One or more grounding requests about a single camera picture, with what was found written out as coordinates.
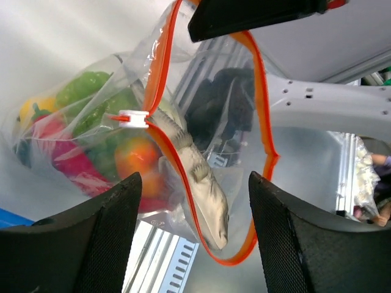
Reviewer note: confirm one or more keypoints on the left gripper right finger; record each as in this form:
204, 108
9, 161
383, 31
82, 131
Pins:
306, 249

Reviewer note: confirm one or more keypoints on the white slotted cable duct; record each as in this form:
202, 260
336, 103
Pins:
179, 267

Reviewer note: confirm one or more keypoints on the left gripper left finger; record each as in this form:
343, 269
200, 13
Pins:
83, 249

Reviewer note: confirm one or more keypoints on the dark green cucumber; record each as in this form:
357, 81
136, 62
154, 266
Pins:
85, 108

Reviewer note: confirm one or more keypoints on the aluminium mounting rail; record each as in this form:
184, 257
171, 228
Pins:
317, 165

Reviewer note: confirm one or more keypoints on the clear zip top bag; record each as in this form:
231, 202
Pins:
17, 193

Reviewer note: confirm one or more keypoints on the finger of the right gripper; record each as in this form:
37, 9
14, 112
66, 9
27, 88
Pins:
215, 18

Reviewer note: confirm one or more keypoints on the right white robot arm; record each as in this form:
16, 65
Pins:
315, 59

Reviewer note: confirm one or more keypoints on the grey toy fish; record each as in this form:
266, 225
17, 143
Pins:
209, 198

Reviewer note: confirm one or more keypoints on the red chili pepper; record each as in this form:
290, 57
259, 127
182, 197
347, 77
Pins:
66, 156

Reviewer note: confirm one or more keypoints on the yellow orange mango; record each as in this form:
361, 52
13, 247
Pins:
36, 107

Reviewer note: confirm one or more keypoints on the green grape bunch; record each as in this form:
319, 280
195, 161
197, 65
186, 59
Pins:
101, 155

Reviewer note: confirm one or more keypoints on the red orange mango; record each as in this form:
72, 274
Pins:
139, 154

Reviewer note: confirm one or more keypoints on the blue plastic bin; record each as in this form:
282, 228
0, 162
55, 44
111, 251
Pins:
8, 219

